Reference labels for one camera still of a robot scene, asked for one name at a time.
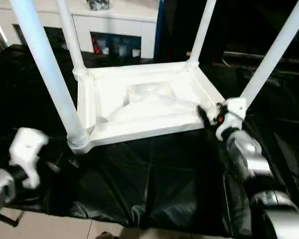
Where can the white plastic table top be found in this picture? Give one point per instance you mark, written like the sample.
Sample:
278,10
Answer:
154,99

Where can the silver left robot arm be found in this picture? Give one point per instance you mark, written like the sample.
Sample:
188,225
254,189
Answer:
2,191

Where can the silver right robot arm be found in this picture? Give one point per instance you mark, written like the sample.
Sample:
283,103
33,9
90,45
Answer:
249,159

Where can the black low shelf board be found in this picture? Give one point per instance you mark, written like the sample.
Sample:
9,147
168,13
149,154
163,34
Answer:
259,56

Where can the black plastic mat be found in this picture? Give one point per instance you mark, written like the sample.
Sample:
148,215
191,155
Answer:
159,184

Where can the grey and black robot foot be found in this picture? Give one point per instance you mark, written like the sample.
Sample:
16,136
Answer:
103,236

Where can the small white jar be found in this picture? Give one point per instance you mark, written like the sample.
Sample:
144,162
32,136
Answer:
122,50
136,52

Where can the white sideboard cabinet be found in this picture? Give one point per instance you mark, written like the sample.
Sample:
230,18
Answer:
124,22

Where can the red bottle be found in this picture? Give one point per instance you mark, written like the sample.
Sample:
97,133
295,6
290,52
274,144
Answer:
95,47

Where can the grey crumpled object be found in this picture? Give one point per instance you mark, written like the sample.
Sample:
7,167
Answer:
98,4

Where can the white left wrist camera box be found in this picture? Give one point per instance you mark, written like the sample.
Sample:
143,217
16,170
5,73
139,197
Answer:
27,149

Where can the black folding table frame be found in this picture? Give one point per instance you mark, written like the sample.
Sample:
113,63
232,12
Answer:
11,219

